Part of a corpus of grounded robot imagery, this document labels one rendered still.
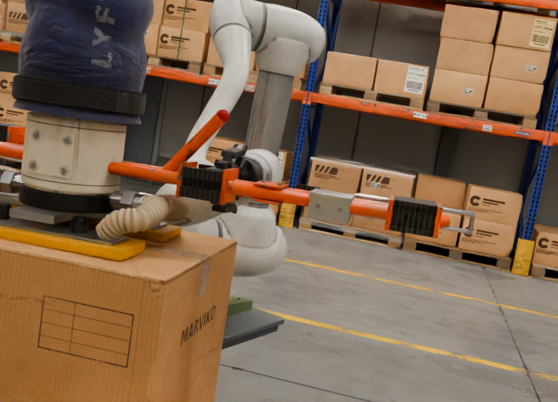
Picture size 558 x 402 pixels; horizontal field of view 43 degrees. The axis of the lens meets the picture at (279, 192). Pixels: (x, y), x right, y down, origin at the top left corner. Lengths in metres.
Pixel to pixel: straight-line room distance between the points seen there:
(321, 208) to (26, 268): 0.47
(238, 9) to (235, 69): 0.22
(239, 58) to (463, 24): 6.67
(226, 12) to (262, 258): 0.67
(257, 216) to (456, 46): 6.52
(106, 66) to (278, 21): 0.81
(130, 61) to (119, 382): 0.52
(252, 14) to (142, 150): 8.44
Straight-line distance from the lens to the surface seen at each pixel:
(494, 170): 9.60
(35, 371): 1.19
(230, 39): 1.82
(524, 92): 8.33
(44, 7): 1.24
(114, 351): 1.12
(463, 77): 8.28
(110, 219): 1.16
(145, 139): 10.26
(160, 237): 1.31
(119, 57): 1.22
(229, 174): 1.18
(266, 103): 1.95
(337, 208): 1.15
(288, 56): 1.93
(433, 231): 1.15
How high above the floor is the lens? 1.34
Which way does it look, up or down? 7 degrees down
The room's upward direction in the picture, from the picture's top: 10 degrees clockwise
